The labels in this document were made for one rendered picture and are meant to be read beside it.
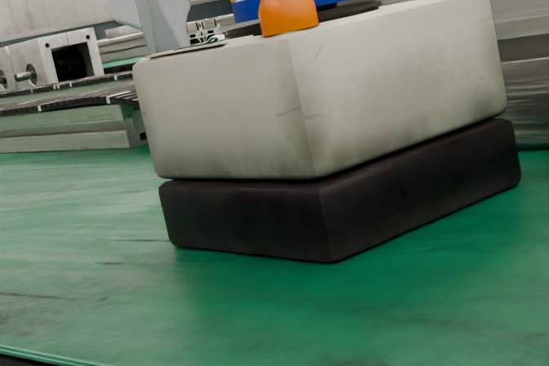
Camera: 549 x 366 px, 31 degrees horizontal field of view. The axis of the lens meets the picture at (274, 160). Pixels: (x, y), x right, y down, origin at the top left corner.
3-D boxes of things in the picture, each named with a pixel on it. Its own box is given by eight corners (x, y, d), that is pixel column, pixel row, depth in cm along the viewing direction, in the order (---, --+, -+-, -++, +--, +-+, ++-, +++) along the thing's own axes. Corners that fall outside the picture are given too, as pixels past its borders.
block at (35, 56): (7, 113, 144) (-8, 48, 143) (77, 96, 151) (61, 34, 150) (37, 109, 136) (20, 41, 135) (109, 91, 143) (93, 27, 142)
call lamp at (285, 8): (251, 38, 26) (241, -7, 26) (294, 29, 27) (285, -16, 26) (287, 32, 25) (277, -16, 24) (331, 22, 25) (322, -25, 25)
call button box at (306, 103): (167, 247, 31) (122, 52, 30) (381, 169, 37) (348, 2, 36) (333, 267, 25) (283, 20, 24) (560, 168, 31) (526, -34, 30)
